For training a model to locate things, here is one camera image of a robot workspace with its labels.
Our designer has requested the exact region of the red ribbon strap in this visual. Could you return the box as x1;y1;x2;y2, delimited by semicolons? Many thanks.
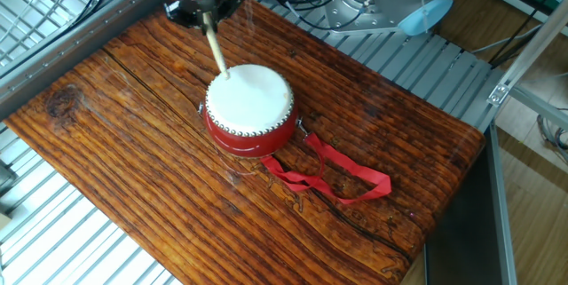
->
259;131;393;205

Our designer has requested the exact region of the red drum with white skin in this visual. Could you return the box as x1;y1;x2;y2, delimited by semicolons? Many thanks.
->
201;63;299;159

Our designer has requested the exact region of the metal snap hook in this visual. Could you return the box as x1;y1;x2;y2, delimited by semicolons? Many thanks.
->
295;117;312;139

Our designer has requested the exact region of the aluminium table edge rail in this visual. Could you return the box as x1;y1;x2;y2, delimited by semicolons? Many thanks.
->
487;123;519;285

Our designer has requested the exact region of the metal corner bracket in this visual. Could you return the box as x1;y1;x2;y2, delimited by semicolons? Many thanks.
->
486;82;511;107

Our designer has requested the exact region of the aluminium frame beam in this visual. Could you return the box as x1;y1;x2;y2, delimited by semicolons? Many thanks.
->
509;84;568;131

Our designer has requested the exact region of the wood-grain table mat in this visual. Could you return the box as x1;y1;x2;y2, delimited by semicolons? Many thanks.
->
3;0;487;285

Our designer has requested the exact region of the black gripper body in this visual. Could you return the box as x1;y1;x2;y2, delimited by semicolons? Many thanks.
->
178;0;233;14

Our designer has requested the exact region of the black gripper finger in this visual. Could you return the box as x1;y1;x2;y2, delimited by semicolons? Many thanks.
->
213;0;247;35
163;0;206;32

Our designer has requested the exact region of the grey cable coil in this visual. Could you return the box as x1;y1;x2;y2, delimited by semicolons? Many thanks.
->
535;107;568;166

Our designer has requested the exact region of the thin black cable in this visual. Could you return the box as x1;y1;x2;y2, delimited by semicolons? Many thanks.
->
487;0;568;69

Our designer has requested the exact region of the wooden drumstick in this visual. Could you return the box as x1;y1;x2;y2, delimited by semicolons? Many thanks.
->
201;12;232;81

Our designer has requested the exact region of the aluminium frame post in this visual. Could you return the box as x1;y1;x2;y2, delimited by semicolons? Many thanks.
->
486;0;568;107

